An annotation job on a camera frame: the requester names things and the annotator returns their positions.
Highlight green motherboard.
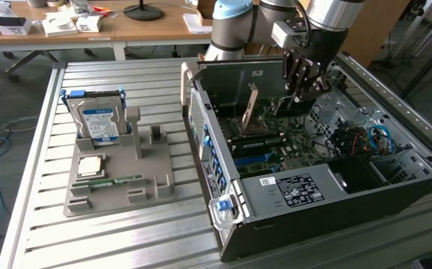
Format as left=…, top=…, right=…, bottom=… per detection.
left=215, top=102, right=338, bottom=179

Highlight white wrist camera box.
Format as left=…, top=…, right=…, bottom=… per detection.
left=270, top=21, right=310, bottom=49

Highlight white paper stack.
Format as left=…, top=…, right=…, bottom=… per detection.
left=183, top=13, right=214, bottom=34

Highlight blue expansion slot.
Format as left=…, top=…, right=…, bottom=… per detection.
left=234, top=152, right=276, bottom=166

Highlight white floor cable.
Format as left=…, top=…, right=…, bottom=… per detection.
left=0, top=116, right=38, bottom=132

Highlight metal disk bay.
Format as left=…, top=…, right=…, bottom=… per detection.
left=367, top=150, right=432, bottom=185

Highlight hard disk in blue caddy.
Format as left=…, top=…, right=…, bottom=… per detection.
left=60, top=87, right=132, bottom=146

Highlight brown cardboard box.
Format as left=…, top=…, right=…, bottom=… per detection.
left=196, top=0, right=216, bottom=20

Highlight wooden cabinet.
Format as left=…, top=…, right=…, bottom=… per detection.
left=337, top=0, right=410, bottom=68

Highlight white round tape holder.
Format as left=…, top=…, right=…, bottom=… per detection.
left=41, top=13, right=79, bottom=37

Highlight blue disk wire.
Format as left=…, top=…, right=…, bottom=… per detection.
left=365, top=125, right=395, bottom=156

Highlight blue case latch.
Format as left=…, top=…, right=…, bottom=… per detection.
left=216, top=197, right=235, bottom=212

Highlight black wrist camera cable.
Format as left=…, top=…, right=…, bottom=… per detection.
left=295, top=0, right=313, bottom=47

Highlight black caster desk leg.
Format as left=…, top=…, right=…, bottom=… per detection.
left=5, top=50, right=58, bottom=82

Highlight long wooden desk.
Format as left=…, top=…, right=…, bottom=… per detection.
left=0, top=0, right=319, bottom=54

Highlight red disk wire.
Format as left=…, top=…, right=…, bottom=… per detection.
left=353, top=133, right=370, bottom=152

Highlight small white labelled box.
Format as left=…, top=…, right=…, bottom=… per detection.
left=76, top=16, right=103, bottom=33

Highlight white box with black top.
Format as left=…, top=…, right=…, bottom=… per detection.
left=0, top=16, right=32, bottom=36

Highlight CPU socket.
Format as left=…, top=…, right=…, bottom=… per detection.
left=234, top=116, right=271, bottom=138

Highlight grey power supply unit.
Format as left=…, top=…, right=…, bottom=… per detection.
left=236, top=164, right=347, bottom=217

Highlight grey printed parts rack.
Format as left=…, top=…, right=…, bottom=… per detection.
left=62, top=106, right=177, bottom=218

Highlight black open PC case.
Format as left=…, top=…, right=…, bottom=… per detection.
left=180, top=52, right=432, bottom=263

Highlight silver CPU chip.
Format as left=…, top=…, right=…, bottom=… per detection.
left=77, top=156, right=105, bottom=178

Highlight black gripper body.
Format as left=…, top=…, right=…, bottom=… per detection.
left=284, top=27, right=350, bottom=77

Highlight black round lamp base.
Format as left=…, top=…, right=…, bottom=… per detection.
left=123, top=0, right=164, bottom=21

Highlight green RAM stick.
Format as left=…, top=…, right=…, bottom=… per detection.
left=72, top=174, right=143, bottom=188

